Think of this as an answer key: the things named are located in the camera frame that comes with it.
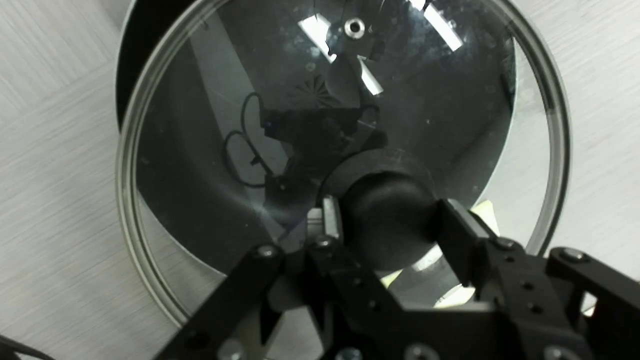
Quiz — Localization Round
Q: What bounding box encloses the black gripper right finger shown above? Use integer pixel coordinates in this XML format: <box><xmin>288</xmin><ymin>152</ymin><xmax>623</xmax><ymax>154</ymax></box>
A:
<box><xmin>437</xmin><ymin>198</ymin><xmax>640</xmax><ymax>360</ymax></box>

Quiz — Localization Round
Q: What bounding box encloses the glass pot lid black knob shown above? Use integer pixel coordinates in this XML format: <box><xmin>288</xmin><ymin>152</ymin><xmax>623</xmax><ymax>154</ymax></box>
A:
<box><xmin>116</xmin><ymin>0</ymin><xmax>570</xmax><ymax>324</ymax></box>

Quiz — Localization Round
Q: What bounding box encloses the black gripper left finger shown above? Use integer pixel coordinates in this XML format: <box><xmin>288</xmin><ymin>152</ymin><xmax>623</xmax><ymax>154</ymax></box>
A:
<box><xmin>159</xmin><ymin>194</ymin><xmax>402</xmax><ymax>360</ymax></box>

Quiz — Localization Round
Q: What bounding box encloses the black cooking pot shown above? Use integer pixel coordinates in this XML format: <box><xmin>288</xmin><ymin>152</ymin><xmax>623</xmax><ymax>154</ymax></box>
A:
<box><xmin>116</xmin><ymin>0</ymin><xmax>226</xmax><ymax>134</ymax></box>

